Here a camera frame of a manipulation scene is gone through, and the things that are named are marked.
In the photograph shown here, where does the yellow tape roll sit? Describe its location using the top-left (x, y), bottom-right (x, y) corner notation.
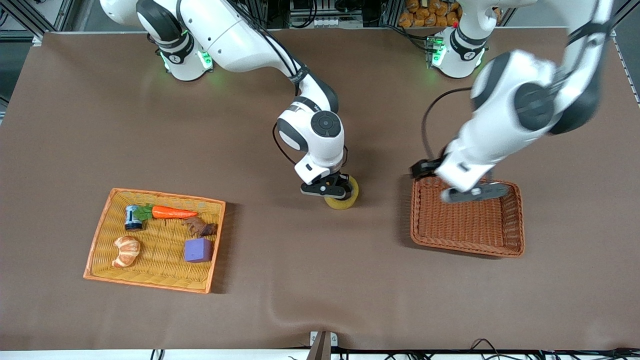
top-left (323, 175), bottom-right (360, 211)

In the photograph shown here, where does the brown wicker basket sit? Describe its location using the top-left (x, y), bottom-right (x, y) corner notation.
top-left (410, 175), bottom-right (526, 259)

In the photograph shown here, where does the brown toy figure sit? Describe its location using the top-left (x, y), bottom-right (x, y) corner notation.
top-left (181, 216), bottom-right (219, 239)

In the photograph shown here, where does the bag of orange breads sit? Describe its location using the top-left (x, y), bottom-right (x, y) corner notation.
top-left (398, 0), bottom-right (462, 29)

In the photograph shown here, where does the purple cube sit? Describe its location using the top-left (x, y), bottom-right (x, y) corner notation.
top-left (184, 238), bottom-right (214, 264)

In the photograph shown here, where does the orange toy carrot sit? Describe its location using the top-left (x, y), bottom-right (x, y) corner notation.
top-left (132, 204), bottom-right (199, 222)

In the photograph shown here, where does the yellow wicker tray orange rim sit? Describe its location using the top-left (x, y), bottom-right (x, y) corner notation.
top-left (83, 187), bottom-right (227, 295)

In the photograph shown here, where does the small blue can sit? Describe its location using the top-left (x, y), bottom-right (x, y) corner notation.
top-left (124, 204), bottom-right (144, 231)

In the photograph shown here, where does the toy croissant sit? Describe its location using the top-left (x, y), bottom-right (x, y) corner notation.
top-left (111, 236), bottom-right (142, 269)

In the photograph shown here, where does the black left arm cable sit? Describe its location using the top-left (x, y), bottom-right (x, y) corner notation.
top-left (421, 87), bottom-right (477, 162)

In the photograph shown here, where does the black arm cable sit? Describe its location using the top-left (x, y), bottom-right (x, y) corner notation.
top-left (421, 87), bottom-right (477, 162)
top-left (230, 0), bottom-right (307, 167)

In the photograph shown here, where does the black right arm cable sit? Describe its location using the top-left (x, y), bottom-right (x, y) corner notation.
top-left (230, 0), bottom-right (307, 167)

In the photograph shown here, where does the metal table edge bracket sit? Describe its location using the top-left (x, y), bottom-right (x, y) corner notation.
top-left (309, 330), bottom-right (339, 360)

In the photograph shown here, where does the black floor cable bundle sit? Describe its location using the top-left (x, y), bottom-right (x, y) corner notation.
top-left (470, 339), bottom-right (640, 360)

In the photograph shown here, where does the aluminium frame profile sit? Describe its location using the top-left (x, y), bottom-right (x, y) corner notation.
top-left (0, 0), bottom-right (76, 46)

